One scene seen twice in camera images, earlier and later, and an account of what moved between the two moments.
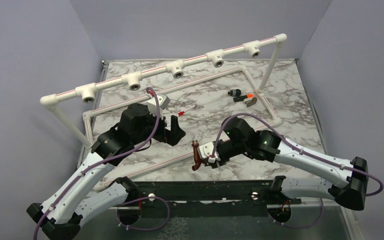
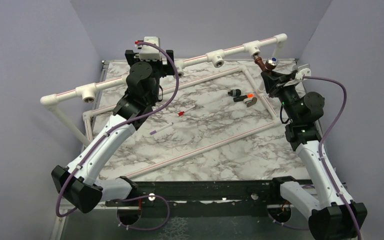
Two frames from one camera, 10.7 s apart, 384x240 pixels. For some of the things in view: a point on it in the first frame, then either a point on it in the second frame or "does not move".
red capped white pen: [182, 112] does not move
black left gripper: [171, 137] to [166, 70]
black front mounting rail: [205, 199] does not move
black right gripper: [222, 161] to [271, 78]
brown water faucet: [199, 160] to [270, 63]
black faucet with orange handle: [248, 99] does not move
